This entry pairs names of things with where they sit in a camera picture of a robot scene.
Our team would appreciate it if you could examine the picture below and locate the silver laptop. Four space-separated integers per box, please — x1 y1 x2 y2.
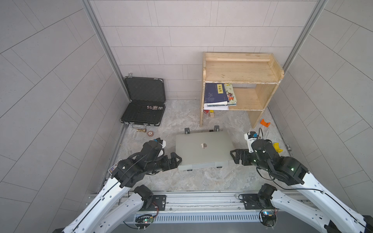
175 131 234 171

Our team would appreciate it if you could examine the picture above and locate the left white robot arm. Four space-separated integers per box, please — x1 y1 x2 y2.
54 150 182 233

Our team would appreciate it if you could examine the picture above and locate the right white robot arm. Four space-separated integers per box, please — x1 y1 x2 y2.
230 149 373 233

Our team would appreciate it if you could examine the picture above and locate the black laptop stand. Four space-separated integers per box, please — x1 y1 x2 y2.
184 125 220 135

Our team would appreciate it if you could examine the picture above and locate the yellow arch block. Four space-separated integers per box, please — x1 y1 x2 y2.
273 143 283 153

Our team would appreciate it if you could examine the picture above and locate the orange arch block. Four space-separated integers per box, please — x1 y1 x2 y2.
260 119 271 128

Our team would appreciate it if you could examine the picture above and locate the colourful picture book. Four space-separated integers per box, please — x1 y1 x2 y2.
224 83 237 106

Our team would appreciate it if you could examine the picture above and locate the white book stack bottom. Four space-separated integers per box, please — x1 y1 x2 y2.
204 104 229 111

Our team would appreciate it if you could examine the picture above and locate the left circuit board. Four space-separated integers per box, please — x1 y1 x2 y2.
134 214 156 230

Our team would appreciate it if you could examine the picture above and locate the circuit board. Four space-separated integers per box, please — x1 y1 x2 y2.
134 214 156 230
259 210 277 228

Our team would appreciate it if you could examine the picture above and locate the blue book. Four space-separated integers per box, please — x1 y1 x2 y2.
204 83 228 105

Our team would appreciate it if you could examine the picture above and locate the right circuit board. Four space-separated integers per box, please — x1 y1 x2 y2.
259 210 277 228

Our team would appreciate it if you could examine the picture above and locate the black open briefcase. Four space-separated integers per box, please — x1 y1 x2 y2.
120 76 166 127

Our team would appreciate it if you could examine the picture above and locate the wooden shelf unit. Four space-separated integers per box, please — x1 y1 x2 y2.
201 52 285 128

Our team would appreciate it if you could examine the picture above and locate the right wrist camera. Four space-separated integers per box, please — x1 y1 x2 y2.
244 131 273 159

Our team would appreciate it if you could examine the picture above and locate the brass briefcase handle piece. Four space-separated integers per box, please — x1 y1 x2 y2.
131 124 147 133

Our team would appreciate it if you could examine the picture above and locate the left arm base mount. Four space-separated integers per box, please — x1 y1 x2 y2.
140 195 167 212

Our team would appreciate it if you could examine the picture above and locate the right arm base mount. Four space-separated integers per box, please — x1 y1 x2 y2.
239 194 274 210

